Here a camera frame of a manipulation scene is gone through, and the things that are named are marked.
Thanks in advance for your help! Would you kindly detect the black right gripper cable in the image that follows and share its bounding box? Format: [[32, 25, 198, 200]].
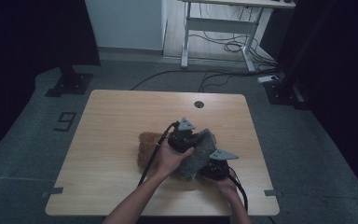
[[227, 167, 250, 213]]

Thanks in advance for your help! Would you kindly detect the long black floor cable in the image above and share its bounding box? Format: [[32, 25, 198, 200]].
[[130, 68, 264, 93]]

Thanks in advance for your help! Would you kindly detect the black curtain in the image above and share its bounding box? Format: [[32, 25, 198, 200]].
[[274, 0, 358, 200], [0, 0, 102, 164]]

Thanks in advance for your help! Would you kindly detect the grey fuzzy cloth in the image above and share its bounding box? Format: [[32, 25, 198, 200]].
[[176, 128, 218, 179]]

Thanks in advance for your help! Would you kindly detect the person's left hand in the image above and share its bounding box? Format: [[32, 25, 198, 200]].
[[156, 137, 196, 177]]

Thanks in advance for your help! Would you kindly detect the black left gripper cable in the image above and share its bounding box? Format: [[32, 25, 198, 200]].
[[137, 121, 180, 188]]

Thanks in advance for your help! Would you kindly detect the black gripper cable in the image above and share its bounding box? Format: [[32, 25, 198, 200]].
[[227, 167, 250, 213], [137, 121, 180, 188]]

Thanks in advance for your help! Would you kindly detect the person's right hand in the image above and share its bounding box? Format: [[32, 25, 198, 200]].
[[213, 176, 241, 201]]

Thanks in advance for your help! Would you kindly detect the white frame desk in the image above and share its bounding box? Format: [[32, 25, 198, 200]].
[[179, 0, 296, 74]]

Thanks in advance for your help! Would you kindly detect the black stand base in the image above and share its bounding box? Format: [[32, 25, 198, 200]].
[[263, 77, 310, 110], [44, 64, 94, 98]]

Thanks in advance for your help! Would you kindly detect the white power strip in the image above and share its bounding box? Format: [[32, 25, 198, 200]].
[[256, 75, 280, 84]]

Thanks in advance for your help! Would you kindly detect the black tape floor marking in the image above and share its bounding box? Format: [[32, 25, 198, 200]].
[[53, 111, 77, 133]]

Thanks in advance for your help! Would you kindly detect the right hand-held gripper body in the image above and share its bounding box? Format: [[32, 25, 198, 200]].
[[200, 148, 240, 182]]

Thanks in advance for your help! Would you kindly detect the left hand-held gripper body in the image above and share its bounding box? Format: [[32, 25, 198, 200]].
[[167, 117, 200, 154]]

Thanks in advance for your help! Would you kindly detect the tangle of black floor cables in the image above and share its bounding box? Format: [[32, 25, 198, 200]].
[[188, 3, 278, 73]]

